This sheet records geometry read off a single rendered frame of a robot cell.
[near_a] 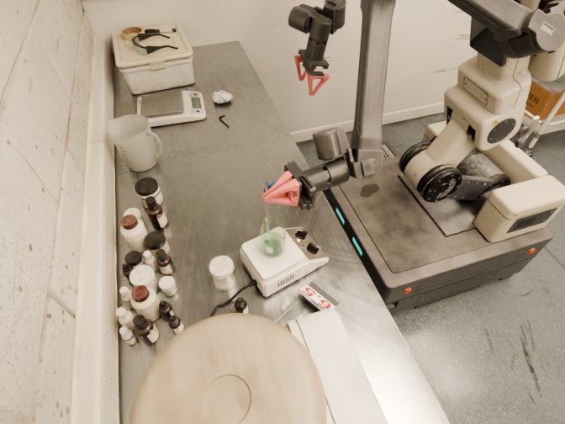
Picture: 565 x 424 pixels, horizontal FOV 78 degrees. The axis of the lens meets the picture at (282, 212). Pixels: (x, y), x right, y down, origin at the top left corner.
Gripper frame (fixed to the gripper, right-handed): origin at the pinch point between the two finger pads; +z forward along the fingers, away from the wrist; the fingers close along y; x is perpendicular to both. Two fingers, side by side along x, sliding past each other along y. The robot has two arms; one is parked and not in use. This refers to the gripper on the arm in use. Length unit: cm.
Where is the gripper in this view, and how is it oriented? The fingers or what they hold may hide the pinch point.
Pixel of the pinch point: (266, 198)
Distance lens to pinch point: 75.4
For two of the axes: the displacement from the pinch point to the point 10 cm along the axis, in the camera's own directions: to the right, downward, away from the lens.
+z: -8.9, 3.4, -3.1
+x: -0.1, 6.6, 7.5
